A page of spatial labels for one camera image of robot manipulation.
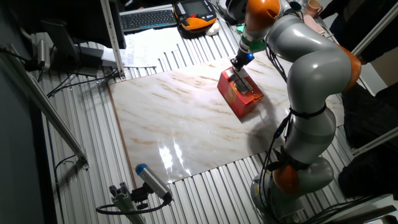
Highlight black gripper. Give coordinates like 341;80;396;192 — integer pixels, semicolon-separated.
230;52;255;93

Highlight red cardboard box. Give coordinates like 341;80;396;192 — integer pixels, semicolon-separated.
216;67;265;119

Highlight white rounded object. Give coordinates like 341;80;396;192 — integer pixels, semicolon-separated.
205;21;221;37

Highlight black round device on plate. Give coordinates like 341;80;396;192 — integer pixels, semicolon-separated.
216;0;248;26

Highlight orange and black teach pendant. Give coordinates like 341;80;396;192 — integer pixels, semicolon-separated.
173;0;218;32

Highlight pink cloth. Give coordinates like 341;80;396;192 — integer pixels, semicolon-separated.
303;14;326;35

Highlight white paper sheets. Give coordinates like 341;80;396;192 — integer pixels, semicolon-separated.
101;27;200;68

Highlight pink cup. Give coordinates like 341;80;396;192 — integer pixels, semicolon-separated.
306;0;324;18

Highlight black computer keyboard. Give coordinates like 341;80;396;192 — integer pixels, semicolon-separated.
119;4;178;35

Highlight person in dark clothes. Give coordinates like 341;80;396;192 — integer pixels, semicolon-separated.
319;0;398;65

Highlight black bag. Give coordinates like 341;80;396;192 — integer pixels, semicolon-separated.
337;82;398;200

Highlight black computer monitor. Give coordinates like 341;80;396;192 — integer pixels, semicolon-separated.
7;0;127;78

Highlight green wrist mount ring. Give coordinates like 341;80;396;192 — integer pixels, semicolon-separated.
239;33;267;53

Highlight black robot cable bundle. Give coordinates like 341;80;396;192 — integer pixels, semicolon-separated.
256;111;296;224

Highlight silver camera with blue cap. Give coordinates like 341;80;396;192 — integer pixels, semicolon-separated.
134;162;174;203

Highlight aluminium frame post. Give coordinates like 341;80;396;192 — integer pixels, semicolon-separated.
99;0;126;81

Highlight aluminium frame beam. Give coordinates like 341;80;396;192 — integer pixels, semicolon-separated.
350;126;398;157
351;1;398;57
0;43;90;171

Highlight black table cables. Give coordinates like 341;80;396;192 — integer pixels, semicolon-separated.
45;67;119;98

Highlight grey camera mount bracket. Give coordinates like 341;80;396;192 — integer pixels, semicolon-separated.
108;181;150;224

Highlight black camera cable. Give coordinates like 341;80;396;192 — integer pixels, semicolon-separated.
95;194;172;216

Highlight small silver cylinder camera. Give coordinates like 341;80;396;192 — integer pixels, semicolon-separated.
36;39;52;72

